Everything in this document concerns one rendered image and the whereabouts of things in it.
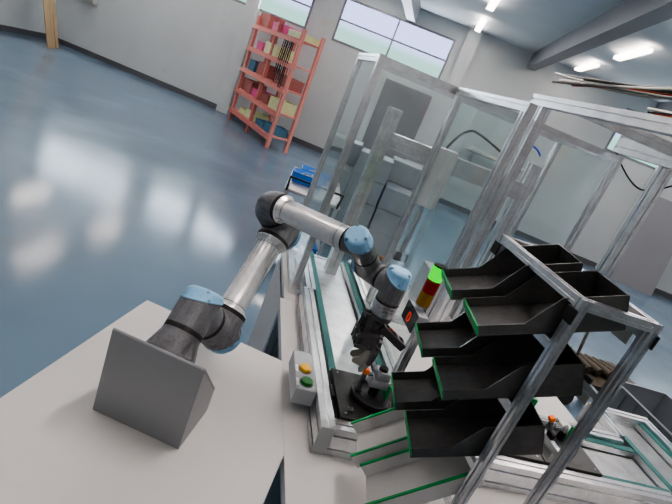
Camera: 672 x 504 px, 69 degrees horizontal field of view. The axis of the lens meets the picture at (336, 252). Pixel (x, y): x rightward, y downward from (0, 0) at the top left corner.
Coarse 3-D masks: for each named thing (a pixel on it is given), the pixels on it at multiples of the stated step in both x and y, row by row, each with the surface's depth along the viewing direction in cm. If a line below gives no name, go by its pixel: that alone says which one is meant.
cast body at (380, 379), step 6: (378, 366) 155; (384, 366) 154; (372, 372) 156; (378, 372) 152; (384, 372) 153; (390, 372) 155; (366, 378) 157; (372, 378) 153; (378, 378) 153; (384, 378) 153; (390, 378) 153; (372, 384) 153; (378, 384) 154; (384, 384) 154; (390, 384) 156; (384, 390) 155
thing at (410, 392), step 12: (396, 372) 130; (408, 372) 130; (420, 372) 129; (432, 372) 129; (396, 384) 128; (408, 384) 128; (420, 384) 127; (432, 384) 127; (396, 396) 123; (408, 396) 123; (420, 396) 123; (432, 396) 122; (396, 408) 118; (408, 408) 118; (420, 408) 118; (432, 408) 118
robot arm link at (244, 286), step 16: (272, 240) 162; (288, 240) 165; (256, 256) 159; (272, 256) 162; (240, 272) 157; (256, 272) 157; (240, 288) 154; (256, 288) 157; (224, 304) 150; (240, 304) 153; (240, 320) 151; (224, 336) 146; (240, 336) 153; (224, 352) 151
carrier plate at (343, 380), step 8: (336, 376) 162; (344, 376) 164; (352, 376) 166; (360, 376) 168; (336, 384) 158; (344, 384) 160; (336, 392) 154; (344, 392) 156; (336, 400) 151; (344, 400) 152; (352, 400) 153; (392, 400) 162; (336, 408) 149; (344, 408) 148; (360, 408) 151; (344, 416) 145; (352, 416) 146; (360, 416) 148
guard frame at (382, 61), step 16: (384, 64) 197; (400, 64) 197; (352, 80) 245; (416, 80) 249; (432, 80) 201; (368, 96) 201; (448, 96) 253; (352, 128) 204; (544, 128) 215; (352, 144) 207; (576, 144) 219; (320, 160) 259; (336, 176) 212; (608, 176) 227; (320, 208) 218; (592, 208) 233; (576, 224) 237; (576, 240) 238; (288, 256) 265; (304, 256) 225; (288, 272) 250
